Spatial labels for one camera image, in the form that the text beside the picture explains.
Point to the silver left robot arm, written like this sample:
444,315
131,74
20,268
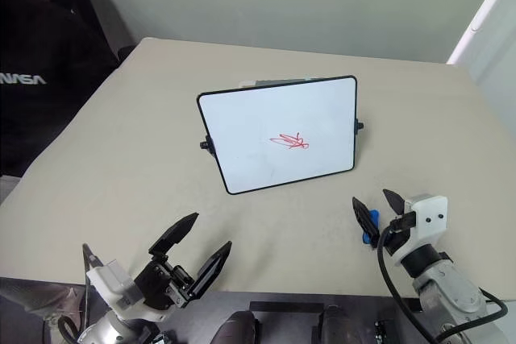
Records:
109,330

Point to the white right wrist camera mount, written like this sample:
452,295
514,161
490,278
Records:
429,219

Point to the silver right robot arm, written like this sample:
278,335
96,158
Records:
447,287

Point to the black framed tabletop whiteboard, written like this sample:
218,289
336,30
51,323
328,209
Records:
262,126

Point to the white door frame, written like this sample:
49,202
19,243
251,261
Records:
488,21

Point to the dark rounded shape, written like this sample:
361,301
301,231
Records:
235,328

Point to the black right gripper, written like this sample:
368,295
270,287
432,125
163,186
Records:
399,233

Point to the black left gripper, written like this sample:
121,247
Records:
161,279

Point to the white grey box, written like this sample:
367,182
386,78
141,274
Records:
258,82

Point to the blue whiteboard eraser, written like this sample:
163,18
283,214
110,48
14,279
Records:
373,217

